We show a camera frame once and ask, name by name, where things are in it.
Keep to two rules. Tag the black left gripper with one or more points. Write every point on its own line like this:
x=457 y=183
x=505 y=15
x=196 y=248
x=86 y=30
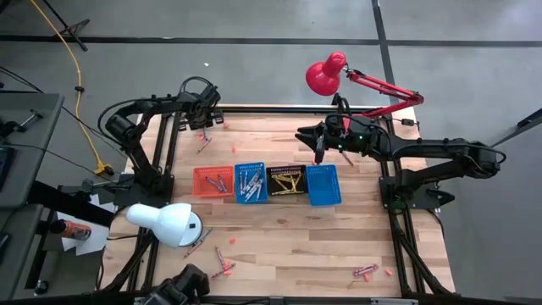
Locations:
x=199 y=110

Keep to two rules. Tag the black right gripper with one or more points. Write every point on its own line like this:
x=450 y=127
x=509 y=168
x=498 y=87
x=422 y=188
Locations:
x=343 y=135

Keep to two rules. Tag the black plastic basket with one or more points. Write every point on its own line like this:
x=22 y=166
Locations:
x=300 y=169

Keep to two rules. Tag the blue plastic basket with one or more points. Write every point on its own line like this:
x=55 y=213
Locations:
x=239 y=200
x=324 y=186

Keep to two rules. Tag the red desk lamp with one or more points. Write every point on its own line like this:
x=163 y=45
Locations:
x=324 y=78

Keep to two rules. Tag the orange plastic basket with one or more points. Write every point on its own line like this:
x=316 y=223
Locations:
x=201 y=190

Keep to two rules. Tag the blue-green crayon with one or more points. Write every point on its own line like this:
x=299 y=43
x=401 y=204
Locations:
x=202 y=237

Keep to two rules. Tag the pink crayon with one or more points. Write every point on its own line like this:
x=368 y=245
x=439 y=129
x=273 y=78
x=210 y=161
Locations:
x=364 y=272

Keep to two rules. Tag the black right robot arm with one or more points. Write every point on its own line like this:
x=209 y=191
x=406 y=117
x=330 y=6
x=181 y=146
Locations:
x=444 y=148

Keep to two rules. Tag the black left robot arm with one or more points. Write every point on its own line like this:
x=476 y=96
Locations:
x=135 y=144

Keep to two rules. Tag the white desk lamp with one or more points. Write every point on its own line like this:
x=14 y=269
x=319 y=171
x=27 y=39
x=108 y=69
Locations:
x=165 y=222

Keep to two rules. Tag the black metal beam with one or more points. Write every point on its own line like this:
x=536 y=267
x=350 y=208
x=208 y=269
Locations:
x=63 y=201

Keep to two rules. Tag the white paper sheets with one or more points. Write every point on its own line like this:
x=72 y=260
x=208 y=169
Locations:
x=95 y=243

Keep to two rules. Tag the black tripod stand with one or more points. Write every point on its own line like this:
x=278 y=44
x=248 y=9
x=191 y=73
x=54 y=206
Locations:
x=68 y=29

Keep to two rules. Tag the black device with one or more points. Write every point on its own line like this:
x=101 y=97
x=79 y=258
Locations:
x=182 y=284

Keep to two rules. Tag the orange spray can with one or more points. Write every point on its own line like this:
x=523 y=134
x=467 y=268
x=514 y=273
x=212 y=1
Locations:
x=74 y=231

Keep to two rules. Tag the grey side table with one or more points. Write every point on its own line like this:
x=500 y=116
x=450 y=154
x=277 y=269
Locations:
x=29 y=161

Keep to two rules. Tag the black clamp tool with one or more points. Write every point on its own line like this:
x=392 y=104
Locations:
x=12 y=126

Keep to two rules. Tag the black metal pole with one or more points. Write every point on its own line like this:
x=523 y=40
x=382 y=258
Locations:
x=531 y=120

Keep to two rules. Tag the grey bench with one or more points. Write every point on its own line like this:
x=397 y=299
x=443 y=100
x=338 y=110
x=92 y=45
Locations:
x=17 y=254

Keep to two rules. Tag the black caster wheel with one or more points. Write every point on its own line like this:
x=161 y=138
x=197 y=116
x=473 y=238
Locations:
x=41 y=287

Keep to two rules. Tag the black metal table frame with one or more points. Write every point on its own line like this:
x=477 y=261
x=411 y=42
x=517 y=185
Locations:
x=275 y=109

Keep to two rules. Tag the silver metal bracket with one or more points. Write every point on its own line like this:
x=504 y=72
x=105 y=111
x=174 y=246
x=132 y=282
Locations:
x=394 y=301

